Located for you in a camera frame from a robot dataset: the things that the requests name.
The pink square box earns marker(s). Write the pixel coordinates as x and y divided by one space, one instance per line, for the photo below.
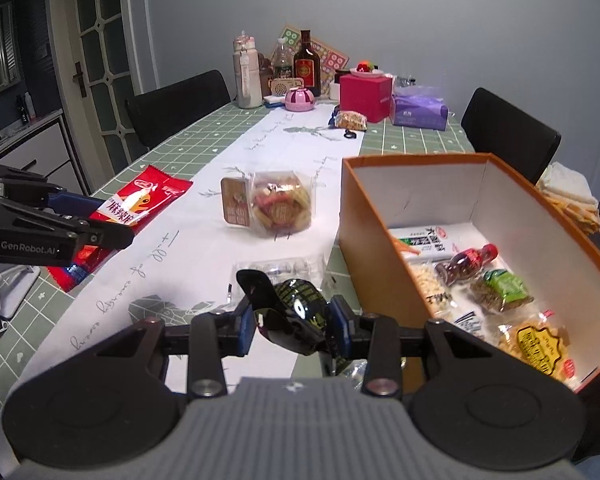
365 97

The red bottle shaped candy packet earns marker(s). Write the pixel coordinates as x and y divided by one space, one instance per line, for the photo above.
467 262

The white carrot print packet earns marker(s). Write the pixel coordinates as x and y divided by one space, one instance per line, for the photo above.
430 240

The white and blue snack packet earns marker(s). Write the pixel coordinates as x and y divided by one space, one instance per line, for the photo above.
470 322

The white printed table runner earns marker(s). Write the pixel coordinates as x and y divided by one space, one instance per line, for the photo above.
190 270

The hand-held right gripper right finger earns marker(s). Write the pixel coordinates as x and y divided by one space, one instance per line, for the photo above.
341 327

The pink round container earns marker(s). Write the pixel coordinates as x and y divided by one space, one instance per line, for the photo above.
300 100

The brown glass bottle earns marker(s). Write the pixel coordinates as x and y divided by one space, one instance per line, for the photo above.
307 67

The yellow label brittle packet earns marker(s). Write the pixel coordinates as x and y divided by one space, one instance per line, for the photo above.
535 345

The plate with colourful toy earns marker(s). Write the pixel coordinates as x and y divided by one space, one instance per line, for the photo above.
366 69

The small wooden radio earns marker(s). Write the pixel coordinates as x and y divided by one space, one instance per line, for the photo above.
286 87

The clear water bottle green label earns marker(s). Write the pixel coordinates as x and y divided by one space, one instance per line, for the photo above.
281 60

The purple tissue pack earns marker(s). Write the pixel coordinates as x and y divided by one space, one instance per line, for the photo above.
420 112

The black snack packet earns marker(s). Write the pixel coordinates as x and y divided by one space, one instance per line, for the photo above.
300 305

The clear packet of golden snacks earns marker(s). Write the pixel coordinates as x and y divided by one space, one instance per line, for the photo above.
350 120

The clear packet of white candies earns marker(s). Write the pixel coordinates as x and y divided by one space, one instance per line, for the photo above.
275 266

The orange cardboard box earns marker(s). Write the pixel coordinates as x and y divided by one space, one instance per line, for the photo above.
370 220

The small white cup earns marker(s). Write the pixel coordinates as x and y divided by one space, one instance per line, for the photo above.
334 91

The clear puffed rice bar packet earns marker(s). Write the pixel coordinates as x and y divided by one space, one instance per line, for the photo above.
430 285

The small glass jar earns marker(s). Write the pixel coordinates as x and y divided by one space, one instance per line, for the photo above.
405 81

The clear tub of mixed snacks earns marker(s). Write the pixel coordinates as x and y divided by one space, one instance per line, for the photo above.
275 205

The black chair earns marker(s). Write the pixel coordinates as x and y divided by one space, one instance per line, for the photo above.
510 130
180 105

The white drinking bottle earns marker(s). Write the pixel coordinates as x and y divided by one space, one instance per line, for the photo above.
247 75

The red snack packet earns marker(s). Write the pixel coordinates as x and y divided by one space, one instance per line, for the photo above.
145 195

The pile of folded cloths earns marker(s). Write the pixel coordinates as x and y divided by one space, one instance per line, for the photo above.
567 195

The glass panel door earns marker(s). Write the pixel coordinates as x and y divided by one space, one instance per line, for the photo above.
105 60

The dotted game cards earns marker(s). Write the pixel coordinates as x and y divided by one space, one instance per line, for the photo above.
332 57

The green snack packet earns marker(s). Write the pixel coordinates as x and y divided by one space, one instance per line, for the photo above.
502 290

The green checked tablecloth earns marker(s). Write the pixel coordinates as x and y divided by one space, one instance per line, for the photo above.
410 142

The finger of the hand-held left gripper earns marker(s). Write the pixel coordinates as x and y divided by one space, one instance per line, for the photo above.
112 237
75 203

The blue booklet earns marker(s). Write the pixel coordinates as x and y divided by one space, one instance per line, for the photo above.
274 102

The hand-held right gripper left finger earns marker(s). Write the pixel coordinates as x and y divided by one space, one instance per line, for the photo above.
246 330

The white drawer cabinet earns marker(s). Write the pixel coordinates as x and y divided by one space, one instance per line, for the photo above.
30 150

